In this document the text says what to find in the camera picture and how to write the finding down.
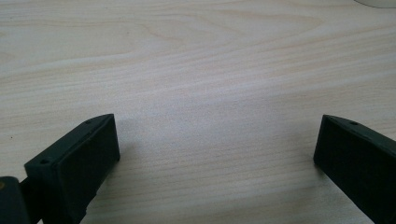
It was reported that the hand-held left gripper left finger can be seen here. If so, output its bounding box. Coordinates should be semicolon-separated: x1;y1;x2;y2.
23;113;121;224

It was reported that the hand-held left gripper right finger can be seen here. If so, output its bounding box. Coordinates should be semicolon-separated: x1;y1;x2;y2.
313;114;396;224

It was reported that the white round object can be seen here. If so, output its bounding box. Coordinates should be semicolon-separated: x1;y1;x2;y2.
354;0;396;9

